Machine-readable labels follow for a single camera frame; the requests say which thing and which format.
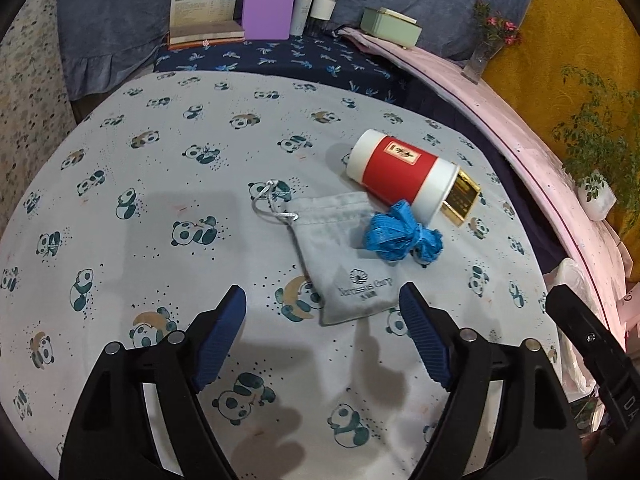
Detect yellow backdrop cloth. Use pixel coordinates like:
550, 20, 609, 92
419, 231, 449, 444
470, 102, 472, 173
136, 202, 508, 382
480, 0, 640, 241

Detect glass vase with pink flowers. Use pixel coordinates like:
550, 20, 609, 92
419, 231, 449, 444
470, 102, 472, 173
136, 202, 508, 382
462, 0, 522, 81

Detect beige book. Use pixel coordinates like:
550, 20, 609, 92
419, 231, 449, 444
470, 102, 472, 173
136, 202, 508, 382
167, 22, 246, 51

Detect white jar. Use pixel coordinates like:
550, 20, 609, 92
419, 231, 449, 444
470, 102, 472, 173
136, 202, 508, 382
309, 0, 340, 36

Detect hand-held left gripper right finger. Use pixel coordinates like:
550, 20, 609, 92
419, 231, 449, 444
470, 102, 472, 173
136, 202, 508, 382
398, 282, 586, 480

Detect blue mesh ribbon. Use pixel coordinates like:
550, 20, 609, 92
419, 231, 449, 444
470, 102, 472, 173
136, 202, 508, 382
362, 199, 445, 267

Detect purple box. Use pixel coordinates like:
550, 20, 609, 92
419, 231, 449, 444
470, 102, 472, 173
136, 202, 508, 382
242, 0, 298, 41

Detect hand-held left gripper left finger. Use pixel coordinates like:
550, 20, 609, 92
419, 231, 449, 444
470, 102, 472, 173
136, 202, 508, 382
59, 285, 247, 480

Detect blue-grey backdrop cloth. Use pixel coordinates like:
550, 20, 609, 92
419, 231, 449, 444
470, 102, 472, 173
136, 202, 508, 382
55, 0, 543, 103

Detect pink cloth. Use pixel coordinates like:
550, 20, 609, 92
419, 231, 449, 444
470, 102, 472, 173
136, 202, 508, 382
337, 27, 640, 336

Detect navy printed cloth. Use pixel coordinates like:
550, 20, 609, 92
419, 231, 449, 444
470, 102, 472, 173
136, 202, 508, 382
152, 35, 408, 106

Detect white bottle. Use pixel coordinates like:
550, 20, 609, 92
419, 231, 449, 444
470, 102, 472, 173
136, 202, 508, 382
291, 0, 316, 37

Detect green tissue box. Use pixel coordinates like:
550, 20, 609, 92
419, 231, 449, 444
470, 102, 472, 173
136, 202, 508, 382
361, 6, 423, 50

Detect potted plant in white pot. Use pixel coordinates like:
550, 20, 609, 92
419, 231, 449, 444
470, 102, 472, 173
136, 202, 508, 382
552, 64, 640, 222

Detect grey drawstring pouch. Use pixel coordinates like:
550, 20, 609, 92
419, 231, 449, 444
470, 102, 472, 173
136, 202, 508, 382
251, 178, 401, 327

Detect panda print tablecloth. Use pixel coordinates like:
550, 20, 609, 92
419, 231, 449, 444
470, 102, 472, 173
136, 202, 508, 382
0, 70, 563, 480

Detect beige box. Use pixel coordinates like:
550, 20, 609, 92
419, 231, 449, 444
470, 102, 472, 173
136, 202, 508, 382
170, 0, 238, 31

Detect red and white paper cup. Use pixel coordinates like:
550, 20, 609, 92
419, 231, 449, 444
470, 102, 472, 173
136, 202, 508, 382
347, 128, 462, 223

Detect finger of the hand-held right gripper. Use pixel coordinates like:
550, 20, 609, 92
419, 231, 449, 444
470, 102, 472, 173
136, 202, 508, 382
545, 284, 627, 387

